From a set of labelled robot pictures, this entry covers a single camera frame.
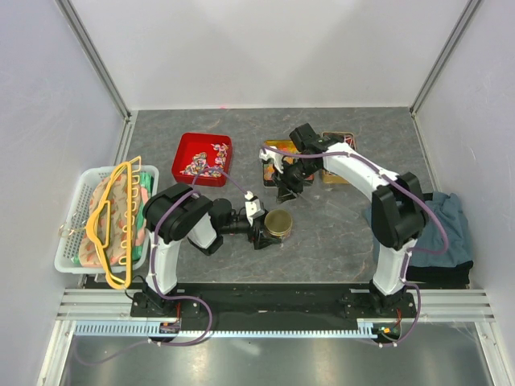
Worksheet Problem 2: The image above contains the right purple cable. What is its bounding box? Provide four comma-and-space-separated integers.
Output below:
259, 146, 450, 349

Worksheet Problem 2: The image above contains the round wooden jar lid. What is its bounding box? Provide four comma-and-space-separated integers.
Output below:
264, 208, 293, 238

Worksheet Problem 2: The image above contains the purple cable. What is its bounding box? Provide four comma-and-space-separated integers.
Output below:
259, 146, 450, 349
72, 168, 253, 366

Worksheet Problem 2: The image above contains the clear glass jar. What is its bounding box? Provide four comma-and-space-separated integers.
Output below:
263, 230, 291, 245

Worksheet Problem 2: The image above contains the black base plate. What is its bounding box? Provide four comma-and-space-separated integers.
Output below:
130, 283, 417, 331

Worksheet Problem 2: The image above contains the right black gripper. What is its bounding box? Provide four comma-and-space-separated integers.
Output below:
271, 157, 319, 206

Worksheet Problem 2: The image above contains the patterned pink cloth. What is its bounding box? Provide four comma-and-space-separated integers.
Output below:
72, 171, 153, 268

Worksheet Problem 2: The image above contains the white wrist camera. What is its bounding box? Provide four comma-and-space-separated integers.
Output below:
245, 191, 266, 227
259, 146, 290, 174

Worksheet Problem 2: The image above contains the aluminium frame rail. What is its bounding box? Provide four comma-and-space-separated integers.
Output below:
56, 289, 495, 322

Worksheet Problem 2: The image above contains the red candy tray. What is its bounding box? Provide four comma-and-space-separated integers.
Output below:
171, 132, 233, 187

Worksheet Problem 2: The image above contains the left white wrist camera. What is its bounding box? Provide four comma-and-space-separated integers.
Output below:
245, 191, 266, 227

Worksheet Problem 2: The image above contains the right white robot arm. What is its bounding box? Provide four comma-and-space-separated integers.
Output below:
260, 124, 428, 317

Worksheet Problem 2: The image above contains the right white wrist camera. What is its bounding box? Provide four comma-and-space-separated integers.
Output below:
259, 146, 290, 174

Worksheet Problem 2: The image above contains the gold gummy tin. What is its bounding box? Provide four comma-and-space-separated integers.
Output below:
262, 140, 315, 187

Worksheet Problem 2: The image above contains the yellow clothes hanger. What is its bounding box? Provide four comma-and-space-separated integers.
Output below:
85, 156, 142, 290

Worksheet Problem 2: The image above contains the gold lollipop tin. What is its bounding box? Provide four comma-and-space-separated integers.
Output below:
321, 131, 356, 184

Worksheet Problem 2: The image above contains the grey slotted cable duct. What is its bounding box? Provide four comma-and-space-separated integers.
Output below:
74, 320, 377, 339

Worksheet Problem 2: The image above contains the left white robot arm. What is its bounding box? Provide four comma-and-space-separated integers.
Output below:
142, 183, 282, 316

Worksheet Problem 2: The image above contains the folded blue-grey cloth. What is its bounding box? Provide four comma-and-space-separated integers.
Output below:
361, 191, 474, 269

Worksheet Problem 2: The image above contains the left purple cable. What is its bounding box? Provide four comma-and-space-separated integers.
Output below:
72, 168, 253, 366

